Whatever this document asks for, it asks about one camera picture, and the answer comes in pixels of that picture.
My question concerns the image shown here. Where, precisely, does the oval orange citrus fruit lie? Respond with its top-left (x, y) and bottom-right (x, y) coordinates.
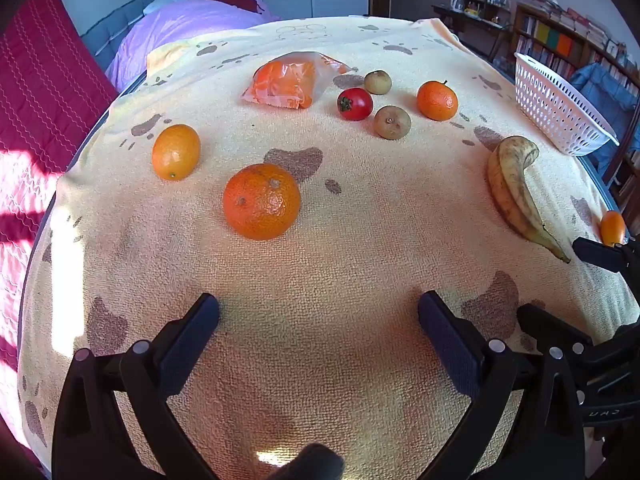
top-left (600, 210), bottom-right (626, 247)
top-left (151, 124), bottom-right (201, 181)

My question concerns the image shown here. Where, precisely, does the wooden bookshelf with books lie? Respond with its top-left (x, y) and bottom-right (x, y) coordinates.
top-left (512, 0), bottom-right (640, 201)

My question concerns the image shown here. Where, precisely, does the large round orange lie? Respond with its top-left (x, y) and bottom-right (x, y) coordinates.
top-left (222, 163), bottom-right (302, 241)

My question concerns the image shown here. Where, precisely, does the yellow paw-print towel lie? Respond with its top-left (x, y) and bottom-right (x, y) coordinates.
top-left (17, 16), bottom-right (640, 480)

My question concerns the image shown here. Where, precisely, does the dark wooden desk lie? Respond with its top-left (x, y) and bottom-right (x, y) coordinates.
top-left (432, 4), bottom-right (513, 61)

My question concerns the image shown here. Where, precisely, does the grey-blue padded headboard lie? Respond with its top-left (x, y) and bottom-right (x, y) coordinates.
top-left (80, 0), bottom-right (171, 68)

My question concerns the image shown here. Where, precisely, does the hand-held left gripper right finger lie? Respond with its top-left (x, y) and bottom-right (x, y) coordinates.
top-left (417, 290), bottom-right (586, 480)

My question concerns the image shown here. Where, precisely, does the spotted ripe banana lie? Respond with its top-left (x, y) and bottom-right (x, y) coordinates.
top-left (487, 135), bottom-right (571, 264)

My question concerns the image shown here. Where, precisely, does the red quilted cover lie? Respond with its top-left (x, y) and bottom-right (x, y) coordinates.
top-left (0, 0), bottom-right (121, 441)

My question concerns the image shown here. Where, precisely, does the person's left hand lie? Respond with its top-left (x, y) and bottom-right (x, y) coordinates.
top-left (295, 442), bottom-right (346, 480)

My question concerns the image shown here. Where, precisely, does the purple duvet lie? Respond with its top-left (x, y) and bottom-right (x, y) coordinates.
top-left (105, 0), bottom-right (281, 92)

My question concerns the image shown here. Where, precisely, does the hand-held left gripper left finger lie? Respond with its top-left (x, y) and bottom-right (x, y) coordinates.
top-left (51, 292), bottom-right (221, 480)

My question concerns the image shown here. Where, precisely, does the white plastic basket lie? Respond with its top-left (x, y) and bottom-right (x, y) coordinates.
top-left (513, 52), bottom-right (620, 156)

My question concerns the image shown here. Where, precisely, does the blue checked cloth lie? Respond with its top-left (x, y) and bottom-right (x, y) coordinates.
top-left (570, 62), bottom-right (640, 161)

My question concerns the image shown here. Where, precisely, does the dark wooden chair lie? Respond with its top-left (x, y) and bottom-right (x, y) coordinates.
top-left (602, 105), bottom-right (640, 196)

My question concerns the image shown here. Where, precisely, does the brown round fruit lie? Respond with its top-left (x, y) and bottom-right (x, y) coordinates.
top-left (373, 105), bottom-right (412, 140)
top-left (363, 70), bottom-right (392, 96)

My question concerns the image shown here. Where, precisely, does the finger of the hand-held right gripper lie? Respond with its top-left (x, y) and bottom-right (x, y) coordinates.
top-left (517, 304), bottom-right (603, 361)
top-left (572, 237), bottom-right (640, 273)

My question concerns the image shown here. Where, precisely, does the mandarin with stem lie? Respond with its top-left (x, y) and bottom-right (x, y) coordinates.
top-left (416, 80), bottom-right (459, 122)

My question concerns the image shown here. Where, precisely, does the red tomato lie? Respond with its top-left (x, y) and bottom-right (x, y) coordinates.
top-left (337, 87), bottom-right (374, 122)

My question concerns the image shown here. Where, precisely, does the plastic bag of orange pieces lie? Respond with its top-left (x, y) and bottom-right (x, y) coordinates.
top-left (241, 51), bottom-right (352, 110)

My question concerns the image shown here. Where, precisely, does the white pillow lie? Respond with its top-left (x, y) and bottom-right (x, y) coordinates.
top-left (142, 0), bottom-right (193, 15)

